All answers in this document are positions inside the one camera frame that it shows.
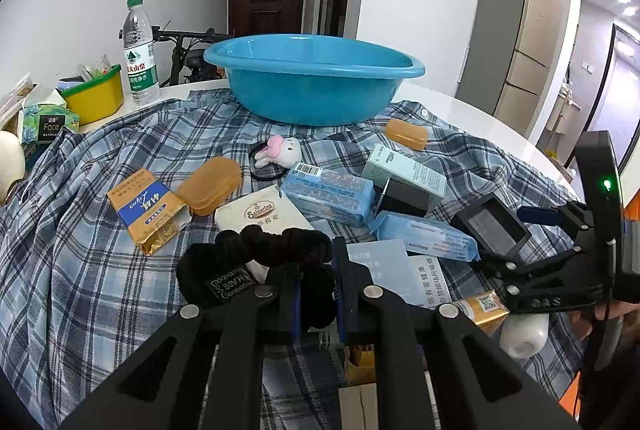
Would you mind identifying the grey beige refrigerator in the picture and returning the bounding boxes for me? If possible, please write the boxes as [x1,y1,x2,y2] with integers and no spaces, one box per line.
[455,0,581,136]

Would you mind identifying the gold and blue packet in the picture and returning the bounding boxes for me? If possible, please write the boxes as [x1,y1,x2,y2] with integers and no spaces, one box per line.
[106,167,193,257]

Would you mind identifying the green tissue pack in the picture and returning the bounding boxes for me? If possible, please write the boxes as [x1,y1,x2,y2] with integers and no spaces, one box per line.
[17,83,81,146]

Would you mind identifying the white plastic bottle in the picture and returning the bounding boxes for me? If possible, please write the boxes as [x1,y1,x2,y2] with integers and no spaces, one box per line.
[499,311,551,359]

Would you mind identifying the blue patterned packet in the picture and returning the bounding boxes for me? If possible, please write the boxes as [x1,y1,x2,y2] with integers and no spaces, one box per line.
[280,161,376,227]

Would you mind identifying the person's right hand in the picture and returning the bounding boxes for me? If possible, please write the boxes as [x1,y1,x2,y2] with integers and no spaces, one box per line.
[570,299,640,343]

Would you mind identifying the black box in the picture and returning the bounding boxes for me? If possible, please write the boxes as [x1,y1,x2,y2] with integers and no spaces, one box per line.
[375,179,436,218]
[451,193,532,263]

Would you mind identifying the small orange plastic case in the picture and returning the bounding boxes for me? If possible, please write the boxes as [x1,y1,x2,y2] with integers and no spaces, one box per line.
[385,117,430,151]

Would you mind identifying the white Safeguard soap packet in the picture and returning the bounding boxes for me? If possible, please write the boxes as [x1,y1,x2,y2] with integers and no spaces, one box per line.
[215,184,316,283]

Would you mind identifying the grey blue box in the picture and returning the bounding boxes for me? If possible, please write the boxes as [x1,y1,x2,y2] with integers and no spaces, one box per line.
[346,239,426,307]

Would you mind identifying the clear water bottle green cap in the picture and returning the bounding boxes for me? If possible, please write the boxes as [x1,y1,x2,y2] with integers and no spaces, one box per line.
[122,0,161,107]

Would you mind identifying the yellow plastic container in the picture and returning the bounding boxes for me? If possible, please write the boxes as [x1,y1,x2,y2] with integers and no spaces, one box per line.
[59,64,125,126]

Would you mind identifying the bunch of small sachets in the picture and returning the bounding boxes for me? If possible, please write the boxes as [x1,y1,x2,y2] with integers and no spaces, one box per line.
[75,54,121,84]

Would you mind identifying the pale green carton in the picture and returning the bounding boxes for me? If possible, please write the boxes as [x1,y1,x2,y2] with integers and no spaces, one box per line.
[361,143,447,198]

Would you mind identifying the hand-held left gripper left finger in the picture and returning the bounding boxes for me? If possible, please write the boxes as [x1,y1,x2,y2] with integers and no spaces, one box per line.
[60,263,303,430]

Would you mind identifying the gold box with barcode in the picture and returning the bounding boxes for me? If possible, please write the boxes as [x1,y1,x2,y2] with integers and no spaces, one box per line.
[452,289,511,336]

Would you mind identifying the white egg-shaped ornament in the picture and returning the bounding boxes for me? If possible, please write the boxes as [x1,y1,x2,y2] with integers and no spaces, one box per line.
[0,130,27,183]

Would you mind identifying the light blue wipes packet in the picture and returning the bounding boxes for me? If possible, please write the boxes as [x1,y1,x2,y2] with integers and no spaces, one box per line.
[367,210,481,262]

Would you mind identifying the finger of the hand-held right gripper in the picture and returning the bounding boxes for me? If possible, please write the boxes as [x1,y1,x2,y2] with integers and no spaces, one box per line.
[517,200,597,239]
[477,246,584,297]

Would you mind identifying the black bicycle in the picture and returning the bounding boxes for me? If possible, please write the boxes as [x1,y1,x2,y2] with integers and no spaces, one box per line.
[150,26,236,87]

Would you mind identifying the blue plastic basin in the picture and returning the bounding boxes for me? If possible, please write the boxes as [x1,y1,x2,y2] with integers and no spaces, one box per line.
[203,34,426,127]

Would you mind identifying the blue plaid shirt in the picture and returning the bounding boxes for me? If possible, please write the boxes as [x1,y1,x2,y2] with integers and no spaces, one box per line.
[0,88,591,430]

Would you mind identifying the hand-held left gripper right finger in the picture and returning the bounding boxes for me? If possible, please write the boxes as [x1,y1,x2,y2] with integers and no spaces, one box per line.
[331,237,583,430]

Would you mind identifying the pink white bunny hair tie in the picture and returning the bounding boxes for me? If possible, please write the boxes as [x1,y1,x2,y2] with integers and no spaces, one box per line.
[248,135,303,182]

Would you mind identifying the large orange plastic case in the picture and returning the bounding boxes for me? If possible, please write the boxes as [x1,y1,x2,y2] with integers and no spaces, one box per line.
[176,157,243,217]

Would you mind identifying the black hair scrunchie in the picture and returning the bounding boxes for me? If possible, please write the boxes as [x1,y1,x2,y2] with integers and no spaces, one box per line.
[176,227,337,328]

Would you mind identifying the clear snack bags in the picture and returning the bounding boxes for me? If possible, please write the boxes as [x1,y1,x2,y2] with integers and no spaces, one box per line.
[0,73,38,131]

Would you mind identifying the black closed box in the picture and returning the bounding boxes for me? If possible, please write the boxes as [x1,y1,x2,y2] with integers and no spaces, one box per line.
[375,179,436,218]

